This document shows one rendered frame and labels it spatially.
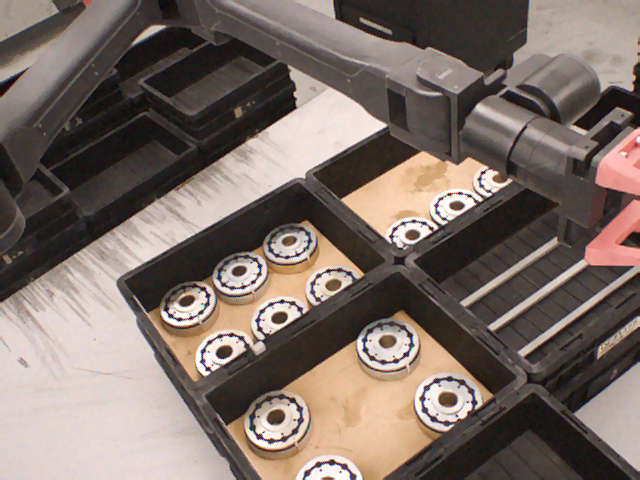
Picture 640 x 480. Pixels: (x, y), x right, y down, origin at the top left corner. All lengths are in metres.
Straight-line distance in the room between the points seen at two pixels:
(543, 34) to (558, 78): 2.86
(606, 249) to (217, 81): 2.08
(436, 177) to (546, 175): 0.95
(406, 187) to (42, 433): 0.84
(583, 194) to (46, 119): 0.51
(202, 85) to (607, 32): 1.81
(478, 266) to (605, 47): 2.19
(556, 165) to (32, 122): 0.48
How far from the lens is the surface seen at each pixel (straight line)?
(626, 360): 1.39
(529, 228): 1.45
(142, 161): 2.53
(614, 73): 3.32
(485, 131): 0.64
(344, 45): 0.75
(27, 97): 0.81
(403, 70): 0.69
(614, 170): 0.57
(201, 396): 1.16
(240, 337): 1.30
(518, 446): 1.18
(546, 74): 0.69
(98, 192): 2.48
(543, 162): 0.62
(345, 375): 1.25
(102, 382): 1.54
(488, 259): 1.40
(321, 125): 1.94
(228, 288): 1.38
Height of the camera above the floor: 1.87
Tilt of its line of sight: 45 degrees down
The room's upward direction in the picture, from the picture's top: 12 degrees counter-clockwise
